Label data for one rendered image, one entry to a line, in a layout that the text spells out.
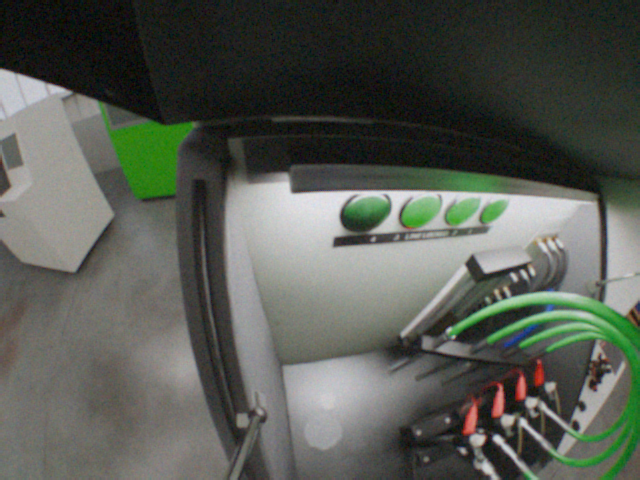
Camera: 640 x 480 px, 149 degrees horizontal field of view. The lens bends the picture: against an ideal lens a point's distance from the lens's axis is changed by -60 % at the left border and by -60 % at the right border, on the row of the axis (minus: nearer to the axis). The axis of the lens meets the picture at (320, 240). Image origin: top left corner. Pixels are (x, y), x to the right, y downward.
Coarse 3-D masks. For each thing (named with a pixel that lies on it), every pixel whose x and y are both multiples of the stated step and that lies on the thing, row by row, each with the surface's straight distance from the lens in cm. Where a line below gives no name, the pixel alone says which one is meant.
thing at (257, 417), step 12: (264, 396) 22; (264, 408) 19; (240, 420) 19; (252, 420) 18; (264, 420) 19; (252, 432) 17; (240, 444) 15; (252, 444) 16; (240, 456) 14; (228, 468) 14; (240, 468) 14
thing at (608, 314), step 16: (496, 304) 36; (512, 304) 34; (528, 304) 33; (544, 304) 32; (560, 304) 31; (576, 304) 30; (592, 304) 29; (464, 320) 41; (480, 320) 39; (608, 320) 29; (624, 320) 29; (448, 336) 44
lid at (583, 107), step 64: (0, 0) 12; (64, 0) 13; (128, 0) 13; (192, 0) 7; (256, 0) 7; (320, 0) 7; (384, 0) 7; (448, 0) 7; (512, 0) 7; (576, 0) 8; (0, 64) 11; (64, 64) 13; (128, 64) 17; (192, 64) 10; (256, 64) 10; (320, 64) 10; (384, 64) 10; (448, 64) 10; (512, 64) 11; (576, 64) 11; (448, 128) 23; (512, 128) 22; (576, 128) 21
